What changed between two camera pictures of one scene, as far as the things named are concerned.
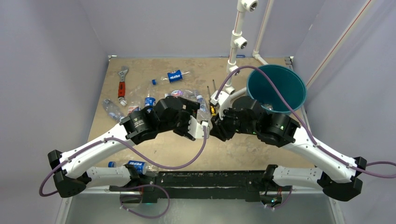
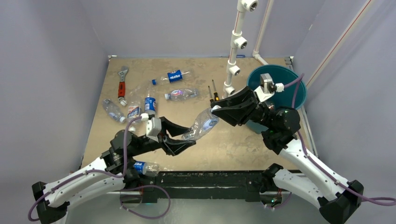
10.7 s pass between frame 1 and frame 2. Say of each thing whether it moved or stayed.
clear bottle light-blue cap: moved
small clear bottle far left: stayed
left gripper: moved
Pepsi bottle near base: stayed
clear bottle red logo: stayed
